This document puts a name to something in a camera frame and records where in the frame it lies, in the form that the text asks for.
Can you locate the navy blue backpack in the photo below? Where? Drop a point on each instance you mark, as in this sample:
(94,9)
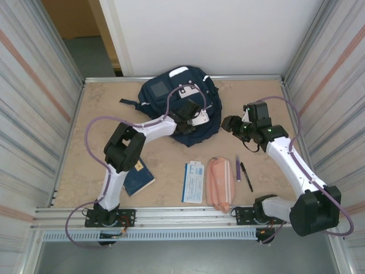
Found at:
(159,94)

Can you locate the black round base clamp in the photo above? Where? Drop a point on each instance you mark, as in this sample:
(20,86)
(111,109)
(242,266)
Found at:
(266,239)
(107,244)

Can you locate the white blue card packet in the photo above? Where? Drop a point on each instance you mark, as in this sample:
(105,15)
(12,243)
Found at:
(194,182)

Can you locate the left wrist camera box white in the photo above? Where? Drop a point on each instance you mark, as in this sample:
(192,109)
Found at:
(202,118)

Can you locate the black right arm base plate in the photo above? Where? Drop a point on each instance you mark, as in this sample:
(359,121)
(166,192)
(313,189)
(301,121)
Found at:
(243,215)

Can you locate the thin aluminium table edge rail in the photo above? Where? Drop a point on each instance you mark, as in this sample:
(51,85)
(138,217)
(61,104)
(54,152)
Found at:
(114,79)

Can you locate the pink pencil case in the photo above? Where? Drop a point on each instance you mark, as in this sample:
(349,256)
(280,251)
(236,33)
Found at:
(221,182)

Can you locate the dark blue book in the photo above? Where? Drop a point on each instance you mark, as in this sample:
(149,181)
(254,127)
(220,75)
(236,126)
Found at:
(139,178)

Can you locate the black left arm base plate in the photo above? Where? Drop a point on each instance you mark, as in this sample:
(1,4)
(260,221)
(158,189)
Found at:
(128,217)

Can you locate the black marker pen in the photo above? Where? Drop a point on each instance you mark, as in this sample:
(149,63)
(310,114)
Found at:
(246,177)

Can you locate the wide aluminium mounting rail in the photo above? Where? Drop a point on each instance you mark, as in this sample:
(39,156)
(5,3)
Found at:
(185,214)

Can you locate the brown wooden door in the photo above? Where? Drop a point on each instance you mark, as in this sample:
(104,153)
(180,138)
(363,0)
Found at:
(71,17)

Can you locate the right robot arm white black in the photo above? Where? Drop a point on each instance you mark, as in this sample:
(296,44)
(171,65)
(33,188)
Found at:
(291,162)

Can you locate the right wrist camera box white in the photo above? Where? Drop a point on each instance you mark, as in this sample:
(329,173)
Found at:
(245,117)

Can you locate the purple highlighter pen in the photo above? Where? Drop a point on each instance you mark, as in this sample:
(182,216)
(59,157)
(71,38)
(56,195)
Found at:
(238,169)

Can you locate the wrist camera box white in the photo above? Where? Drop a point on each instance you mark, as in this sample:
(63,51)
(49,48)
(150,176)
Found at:
(202,118)
(245,117)

